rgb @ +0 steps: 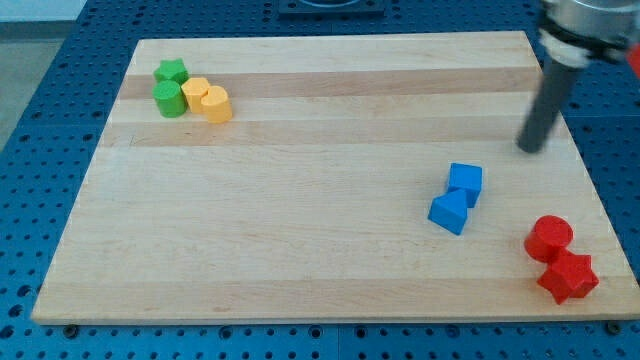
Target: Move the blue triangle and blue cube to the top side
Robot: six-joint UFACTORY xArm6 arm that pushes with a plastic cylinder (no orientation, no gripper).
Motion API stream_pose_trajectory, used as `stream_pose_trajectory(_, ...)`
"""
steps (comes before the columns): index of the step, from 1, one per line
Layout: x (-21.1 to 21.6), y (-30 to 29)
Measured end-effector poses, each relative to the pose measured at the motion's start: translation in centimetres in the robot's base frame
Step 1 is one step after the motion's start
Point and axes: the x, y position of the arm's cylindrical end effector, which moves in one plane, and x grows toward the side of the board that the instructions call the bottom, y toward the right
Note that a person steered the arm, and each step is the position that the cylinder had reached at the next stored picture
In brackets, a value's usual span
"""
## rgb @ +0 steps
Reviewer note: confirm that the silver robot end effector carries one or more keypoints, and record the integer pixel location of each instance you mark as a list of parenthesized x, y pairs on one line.
[(576, 32)]

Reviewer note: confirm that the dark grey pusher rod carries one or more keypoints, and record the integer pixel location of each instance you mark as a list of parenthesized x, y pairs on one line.
[(554, 90)]

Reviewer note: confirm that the blue cube block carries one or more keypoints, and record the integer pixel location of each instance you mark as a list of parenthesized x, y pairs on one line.
[(468, 178)]

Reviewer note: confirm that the blue triangle block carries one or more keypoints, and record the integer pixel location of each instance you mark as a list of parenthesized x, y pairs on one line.
[(449, 211)]

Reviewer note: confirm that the red cylinder block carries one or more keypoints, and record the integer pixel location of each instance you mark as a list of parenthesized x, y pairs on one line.
[(549, 235)]

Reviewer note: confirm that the red star block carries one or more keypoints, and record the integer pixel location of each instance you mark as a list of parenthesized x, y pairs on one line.
[(569, 275)]

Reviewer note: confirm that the wooden board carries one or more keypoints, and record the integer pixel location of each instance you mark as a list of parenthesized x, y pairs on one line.
[(310, 205)]

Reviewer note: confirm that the yellow heart block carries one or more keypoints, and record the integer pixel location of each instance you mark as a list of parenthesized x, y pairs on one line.
[(216, 105)]

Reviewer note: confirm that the yellow hexagon block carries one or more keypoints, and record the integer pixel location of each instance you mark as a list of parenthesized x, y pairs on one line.
[(194, 89)]

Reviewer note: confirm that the green star block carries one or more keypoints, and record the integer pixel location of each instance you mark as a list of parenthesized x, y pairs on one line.
[(171, 70)]

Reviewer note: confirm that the green cylinder block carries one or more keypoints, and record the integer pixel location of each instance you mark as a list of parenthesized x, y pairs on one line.
[(169, 99)]

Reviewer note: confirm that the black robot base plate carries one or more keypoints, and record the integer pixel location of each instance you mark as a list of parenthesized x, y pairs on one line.
[(295, 8)]

